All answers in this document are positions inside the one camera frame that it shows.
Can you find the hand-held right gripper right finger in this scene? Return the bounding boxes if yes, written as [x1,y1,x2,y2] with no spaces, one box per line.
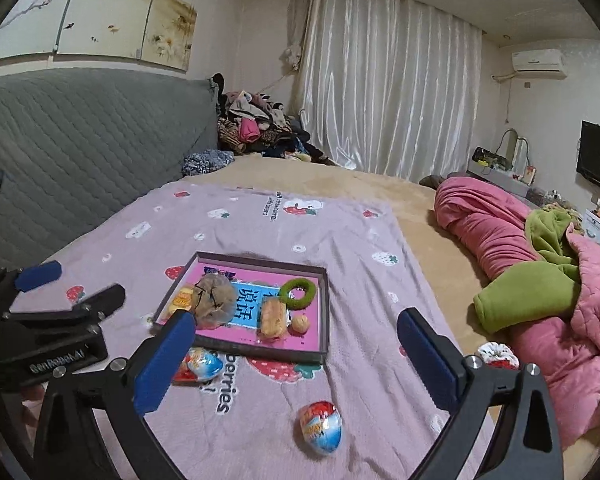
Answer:
[396,307,566,480]

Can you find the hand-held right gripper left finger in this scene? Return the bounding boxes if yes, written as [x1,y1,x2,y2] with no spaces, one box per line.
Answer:
[32,309,198,480]

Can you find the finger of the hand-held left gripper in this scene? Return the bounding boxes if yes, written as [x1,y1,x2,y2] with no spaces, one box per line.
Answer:
[0,260,62,318]
[2,284,126,323]

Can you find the yellow cracker packet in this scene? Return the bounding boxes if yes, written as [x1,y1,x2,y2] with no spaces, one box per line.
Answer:
[167,285,196,318]

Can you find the beige plush hair clip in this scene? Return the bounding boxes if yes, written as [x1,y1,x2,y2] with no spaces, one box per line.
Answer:
[190,272,237,330]

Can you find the shallow grey cardboard box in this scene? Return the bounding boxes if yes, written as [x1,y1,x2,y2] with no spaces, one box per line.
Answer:
[151,251,329,366]

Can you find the clear biscuit packet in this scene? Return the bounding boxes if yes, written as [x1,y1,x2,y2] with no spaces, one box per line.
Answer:
[259,297,290,341]

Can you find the walnut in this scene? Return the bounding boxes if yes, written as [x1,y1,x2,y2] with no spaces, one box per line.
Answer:
[287,311,312,336]

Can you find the small toy egg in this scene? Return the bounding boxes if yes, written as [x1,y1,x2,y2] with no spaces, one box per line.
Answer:
[172,346,226,386]

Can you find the red white snack packet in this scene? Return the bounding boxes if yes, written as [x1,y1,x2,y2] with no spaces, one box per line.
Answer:
[475,341,520,372]

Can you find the green fleece blanket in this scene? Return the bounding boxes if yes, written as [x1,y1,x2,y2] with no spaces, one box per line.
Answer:
[473,207,583,333]

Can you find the purple strawberry print blanket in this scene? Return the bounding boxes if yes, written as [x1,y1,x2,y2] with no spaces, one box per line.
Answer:
[10,182,496,480]

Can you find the large toy egg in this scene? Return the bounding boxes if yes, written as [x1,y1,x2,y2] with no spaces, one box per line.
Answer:
[295,400,342,457]

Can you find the grey quilted headboard cover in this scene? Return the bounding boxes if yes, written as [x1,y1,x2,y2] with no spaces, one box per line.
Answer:
[0,69,221,273]

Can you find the pink quilt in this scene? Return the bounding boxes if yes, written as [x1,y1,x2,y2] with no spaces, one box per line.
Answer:
[432,172,600,448]

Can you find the blue knit cloth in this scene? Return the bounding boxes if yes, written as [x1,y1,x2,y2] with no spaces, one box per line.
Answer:
[181,149,236,177]

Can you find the beige bed sheet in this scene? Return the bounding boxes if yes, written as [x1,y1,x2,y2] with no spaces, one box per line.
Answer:
[180,152,600,480]

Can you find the grey dresser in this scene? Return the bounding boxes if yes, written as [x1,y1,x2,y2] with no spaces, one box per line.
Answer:
[467,160,548,206]

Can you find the black bag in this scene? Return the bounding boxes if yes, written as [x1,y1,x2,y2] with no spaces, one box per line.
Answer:
[472,146,510,170]

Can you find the metal framed mirror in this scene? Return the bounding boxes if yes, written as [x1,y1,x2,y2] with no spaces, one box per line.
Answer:
[497,128,529,173]

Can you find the pile of clothes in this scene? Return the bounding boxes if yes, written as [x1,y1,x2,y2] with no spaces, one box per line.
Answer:
[215,74,341,167]

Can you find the white satin curtain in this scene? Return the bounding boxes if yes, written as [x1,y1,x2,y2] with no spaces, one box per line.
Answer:
[285,0,483,181]

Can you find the white curtain tassel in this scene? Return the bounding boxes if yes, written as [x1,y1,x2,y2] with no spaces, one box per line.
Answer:
[280,44,303,72]

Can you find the white air conditioner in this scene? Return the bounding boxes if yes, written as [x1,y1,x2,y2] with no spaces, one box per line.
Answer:
[510,49,567,80]

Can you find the green fuzzy ring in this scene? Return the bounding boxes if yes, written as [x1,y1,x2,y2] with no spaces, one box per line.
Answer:
[279,277,321,311]

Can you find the floral wall painting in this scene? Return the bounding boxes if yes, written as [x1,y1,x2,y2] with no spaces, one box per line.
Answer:
[0,0,201,71]

